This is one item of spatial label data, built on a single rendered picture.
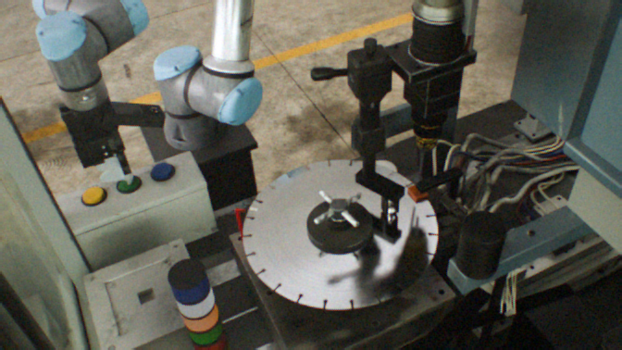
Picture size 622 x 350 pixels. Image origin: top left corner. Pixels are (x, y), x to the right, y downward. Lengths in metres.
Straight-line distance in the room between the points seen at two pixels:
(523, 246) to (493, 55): 2.36
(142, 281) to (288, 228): 0.27
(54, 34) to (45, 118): 2.13
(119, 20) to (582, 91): 0.72
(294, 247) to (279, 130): 1.73
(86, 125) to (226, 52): 0.36
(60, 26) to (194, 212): 0.46
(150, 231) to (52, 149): 1.72
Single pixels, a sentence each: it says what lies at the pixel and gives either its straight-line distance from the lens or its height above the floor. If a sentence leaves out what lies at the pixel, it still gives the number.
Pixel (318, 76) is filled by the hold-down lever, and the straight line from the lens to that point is 0.89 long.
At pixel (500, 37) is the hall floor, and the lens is 3.35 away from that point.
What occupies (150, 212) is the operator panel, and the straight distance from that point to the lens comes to 1.21.
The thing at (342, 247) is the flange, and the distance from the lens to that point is 0.98.
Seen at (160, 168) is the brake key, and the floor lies 0.91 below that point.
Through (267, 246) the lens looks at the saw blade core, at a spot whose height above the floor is 0.95.
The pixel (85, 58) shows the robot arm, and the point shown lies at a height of 1.21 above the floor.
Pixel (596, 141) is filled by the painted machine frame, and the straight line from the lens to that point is 0.62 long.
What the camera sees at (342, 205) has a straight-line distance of 0.98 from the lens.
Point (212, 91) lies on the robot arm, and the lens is 1.34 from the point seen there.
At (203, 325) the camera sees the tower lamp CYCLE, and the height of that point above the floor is 1.08.
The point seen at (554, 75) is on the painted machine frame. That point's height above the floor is 1.29.
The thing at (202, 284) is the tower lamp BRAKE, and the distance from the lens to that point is 0.72.
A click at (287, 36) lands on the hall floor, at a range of 3.33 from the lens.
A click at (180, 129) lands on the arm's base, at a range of 1.50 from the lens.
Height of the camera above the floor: 1.72
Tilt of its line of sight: 44 degrees down
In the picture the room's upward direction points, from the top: 4 degrees counter-clockwise
